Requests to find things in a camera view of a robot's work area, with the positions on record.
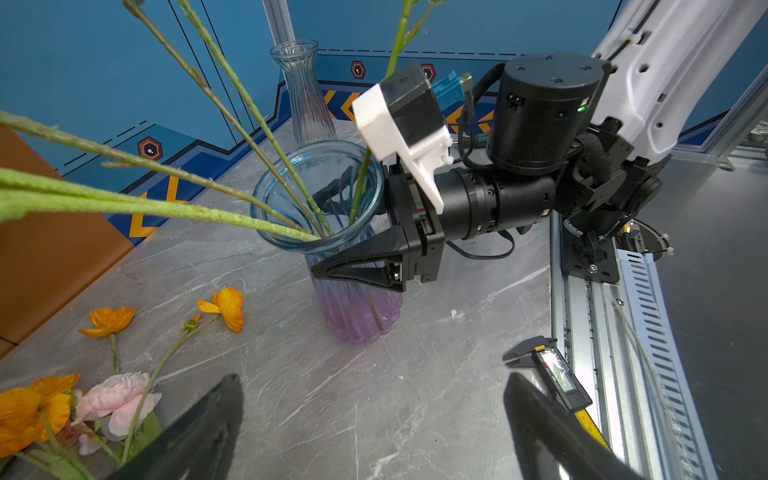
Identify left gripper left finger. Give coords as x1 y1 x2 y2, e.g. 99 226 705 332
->
110 374 244 479

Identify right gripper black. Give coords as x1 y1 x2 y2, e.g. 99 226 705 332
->
311 161 445 293

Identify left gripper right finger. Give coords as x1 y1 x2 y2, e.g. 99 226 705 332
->
503 373 640 479

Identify purple blue glass vase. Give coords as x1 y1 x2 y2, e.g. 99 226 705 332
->
262 140 403 342

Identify pink rose bundle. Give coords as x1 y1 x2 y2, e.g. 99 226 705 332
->
73 372 162 466

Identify clear grey glass vase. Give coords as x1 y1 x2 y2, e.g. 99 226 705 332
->
270 40 337 146

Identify orange poppy flower stem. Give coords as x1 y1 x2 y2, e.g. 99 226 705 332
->
77 286 246 466

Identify small white blossom spray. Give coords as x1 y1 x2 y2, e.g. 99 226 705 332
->
1 111 319 242

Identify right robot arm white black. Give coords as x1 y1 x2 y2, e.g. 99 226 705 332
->
311 1 767 292

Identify yellow black caliper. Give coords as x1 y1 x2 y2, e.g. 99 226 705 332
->
502 336 610 449

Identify small orange blossom stems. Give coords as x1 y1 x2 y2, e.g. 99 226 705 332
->
1 374 94 479

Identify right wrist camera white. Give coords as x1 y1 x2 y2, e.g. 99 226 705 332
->
352 62 473 214

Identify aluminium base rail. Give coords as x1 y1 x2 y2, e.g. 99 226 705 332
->
550 214 717 479

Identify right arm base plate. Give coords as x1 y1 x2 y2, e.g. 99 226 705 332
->
561 220 620 284

